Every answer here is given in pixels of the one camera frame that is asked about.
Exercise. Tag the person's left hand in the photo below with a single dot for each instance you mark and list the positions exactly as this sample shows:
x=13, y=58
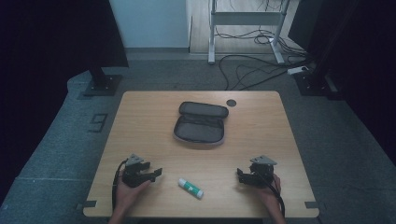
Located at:
x=126, y=197

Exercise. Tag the black stand base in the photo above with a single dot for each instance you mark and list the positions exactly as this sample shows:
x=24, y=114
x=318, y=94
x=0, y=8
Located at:
x=314, y=84
x=102, y=84

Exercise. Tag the white power strip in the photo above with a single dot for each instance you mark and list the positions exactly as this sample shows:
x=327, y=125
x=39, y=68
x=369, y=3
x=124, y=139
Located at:
x=297, y=70

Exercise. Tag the dark curtain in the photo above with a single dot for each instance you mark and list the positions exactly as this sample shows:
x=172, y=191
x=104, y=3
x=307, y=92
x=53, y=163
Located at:
x=358, y=62
x=46, y=46

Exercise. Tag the dark round table grommet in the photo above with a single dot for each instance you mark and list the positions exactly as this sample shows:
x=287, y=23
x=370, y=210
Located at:
x=231, y=103

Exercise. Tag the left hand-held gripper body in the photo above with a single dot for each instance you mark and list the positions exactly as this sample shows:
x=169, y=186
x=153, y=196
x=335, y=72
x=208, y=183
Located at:
x=134, y=177

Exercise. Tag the white metal desk frame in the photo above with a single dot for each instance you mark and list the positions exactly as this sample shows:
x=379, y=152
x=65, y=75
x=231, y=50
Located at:
x=246, y=18

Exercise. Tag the dark floor socket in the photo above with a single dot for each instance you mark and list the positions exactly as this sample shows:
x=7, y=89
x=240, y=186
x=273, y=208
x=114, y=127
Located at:
x=98, y=122

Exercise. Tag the person's right hand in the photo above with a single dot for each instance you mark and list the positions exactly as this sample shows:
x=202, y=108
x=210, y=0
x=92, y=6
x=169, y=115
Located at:
x=271, y=196

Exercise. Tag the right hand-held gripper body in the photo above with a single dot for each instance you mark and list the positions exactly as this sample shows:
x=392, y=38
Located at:
x=262, y=174

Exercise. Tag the white green glue stick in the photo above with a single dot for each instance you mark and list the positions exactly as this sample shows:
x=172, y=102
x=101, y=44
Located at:
x=190, y=188

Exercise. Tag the grey pencil case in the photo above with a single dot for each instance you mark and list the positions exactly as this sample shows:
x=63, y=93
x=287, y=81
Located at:
x=200, y=126

